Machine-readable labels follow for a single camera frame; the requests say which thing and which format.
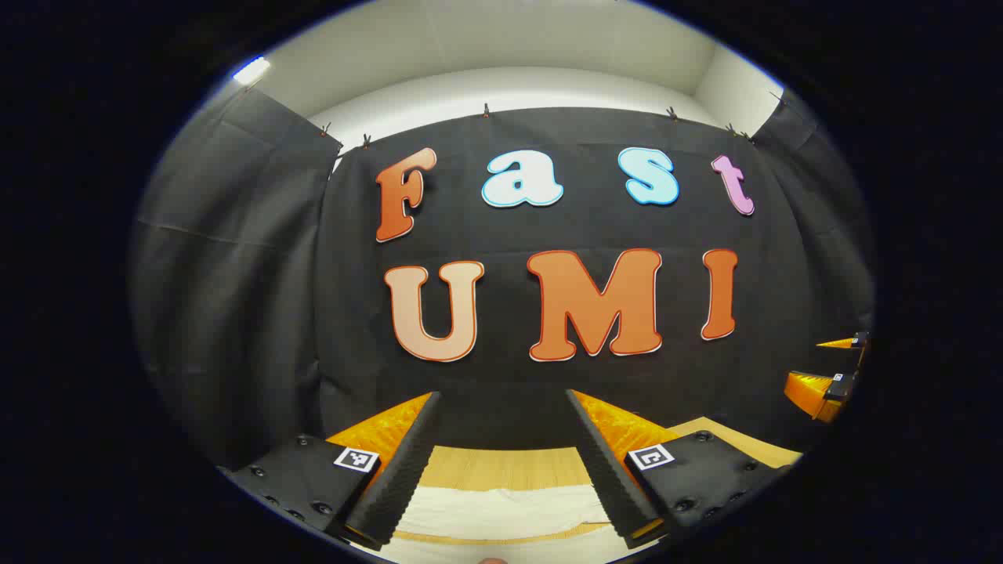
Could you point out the black backdrop cloth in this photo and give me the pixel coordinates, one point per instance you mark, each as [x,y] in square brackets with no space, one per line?
[517,227]

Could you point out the row of small backdrop clips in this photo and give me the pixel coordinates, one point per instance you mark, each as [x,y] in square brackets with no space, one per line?
[486,110]

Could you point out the white jeans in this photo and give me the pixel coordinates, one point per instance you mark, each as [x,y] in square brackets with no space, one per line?
[501,509]

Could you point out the ceiling light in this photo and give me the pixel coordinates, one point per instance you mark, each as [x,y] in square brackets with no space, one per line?
[251,70]

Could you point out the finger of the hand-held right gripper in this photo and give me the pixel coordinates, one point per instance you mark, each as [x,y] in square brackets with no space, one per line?
[850,343]
[815,392]

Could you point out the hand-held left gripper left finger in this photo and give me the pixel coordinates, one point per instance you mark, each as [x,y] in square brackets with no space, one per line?
[407,462]

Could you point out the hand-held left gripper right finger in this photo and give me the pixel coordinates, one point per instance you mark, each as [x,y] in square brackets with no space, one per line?
[607,478]

